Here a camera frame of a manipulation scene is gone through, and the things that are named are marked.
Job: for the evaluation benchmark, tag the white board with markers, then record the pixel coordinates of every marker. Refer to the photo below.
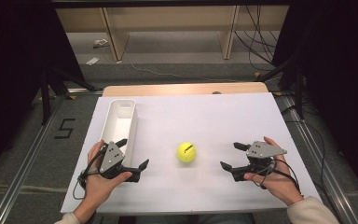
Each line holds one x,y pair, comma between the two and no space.
205,124

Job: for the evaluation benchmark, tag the aluminium floor rail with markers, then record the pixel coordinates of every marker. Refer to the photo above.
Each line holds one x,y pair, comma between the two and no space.
21,168
320,161

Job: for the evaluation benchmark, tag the yellow tennis ball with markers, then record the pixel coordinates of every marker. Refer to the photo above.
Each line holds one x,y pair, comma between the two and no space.
186,152

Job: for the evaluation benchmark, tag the white rectangular plastic container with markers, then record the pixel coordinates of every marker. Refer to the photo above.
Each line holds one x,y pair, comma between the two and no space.
119,124

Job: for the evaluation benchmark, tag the wooden table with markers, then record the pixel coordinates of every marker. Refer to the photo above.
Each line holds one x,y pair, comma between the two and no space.
183,89

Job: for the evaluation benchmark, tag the small white packet with print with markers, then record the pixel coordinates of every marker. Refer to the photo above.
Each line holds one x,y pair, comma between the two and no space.
101,43

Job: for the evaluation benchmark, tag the dark curtain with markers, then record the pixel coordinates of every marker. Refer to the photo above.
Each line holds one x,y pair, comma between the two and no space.
15,77
341,81

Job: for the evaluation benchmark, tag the person's left hand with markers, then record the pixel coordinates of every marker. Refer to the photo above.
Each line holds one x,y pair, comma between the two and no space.
98,186

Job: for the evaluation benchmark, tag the flat white paper strip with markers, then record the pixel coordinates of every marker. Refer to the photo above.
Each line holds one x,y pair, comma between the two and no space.
92,61

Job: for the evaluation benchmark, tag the person's right hand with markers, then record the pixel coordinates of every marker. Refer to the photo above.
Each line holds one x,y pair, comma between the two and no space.
279,183

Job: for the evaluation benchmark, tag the wooden shelf unit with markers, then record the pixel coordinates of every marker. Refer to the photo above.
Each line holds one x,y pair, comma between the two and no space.
171,28

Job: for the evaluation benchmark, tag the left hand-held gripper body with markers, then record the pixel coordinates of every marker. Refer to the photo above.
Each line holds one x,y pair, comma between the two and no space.
111,158

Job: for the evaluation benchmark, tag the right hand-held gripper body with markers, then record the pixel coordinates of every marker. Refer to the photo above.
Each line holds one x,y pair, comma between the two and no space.
262,151

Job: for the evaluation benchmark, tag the black metal stand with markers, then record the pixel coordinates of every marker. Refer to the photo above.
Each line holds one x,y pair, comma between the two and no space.
296,87
48,93

